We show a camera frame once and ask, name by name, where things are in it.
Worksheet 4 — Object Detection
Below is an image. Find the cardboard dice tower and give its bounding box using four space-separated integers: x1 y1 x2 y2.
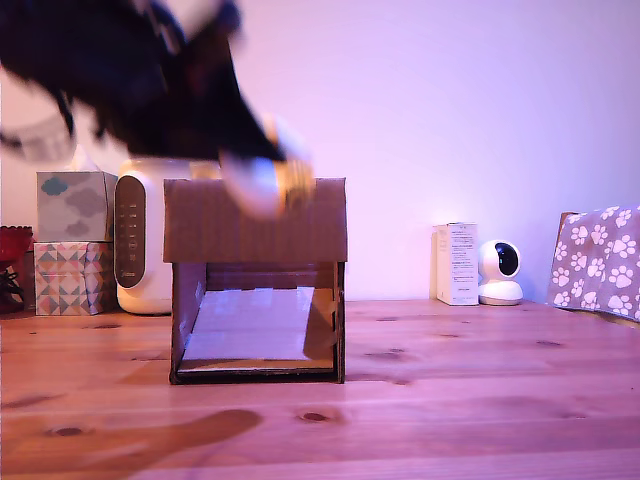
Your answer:
162 176 349 387

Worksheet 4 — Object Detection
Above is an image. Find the white appliance with dark panel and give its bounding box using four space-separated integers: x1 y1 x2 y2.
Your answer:
113 157 224 317

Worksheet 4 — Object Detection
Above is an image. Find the cloud print tissue box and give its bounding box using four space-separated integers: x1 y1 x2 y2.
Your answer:
35 144 120 244

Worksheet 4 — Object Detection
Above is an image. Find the triangle pattern tissue box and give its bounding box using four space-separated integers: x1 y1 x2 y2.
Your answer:
32 240 118 318

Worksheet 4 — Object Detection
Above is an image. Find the white printed carton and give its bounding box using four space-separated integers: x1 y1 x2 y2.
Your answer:
431 222 480 308

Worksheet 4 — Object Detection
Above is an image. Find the paw print cloth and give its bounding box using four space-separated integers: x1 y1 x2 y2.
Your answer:
544 204 640 324

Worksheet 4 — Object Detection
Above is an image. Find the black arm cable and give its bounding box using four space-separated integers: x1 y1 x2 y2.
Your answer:
51 88 109 145

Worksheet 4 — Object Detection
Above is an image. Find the small white round camera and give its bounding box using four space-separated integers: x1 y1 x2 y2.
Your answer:
476 239 525 307

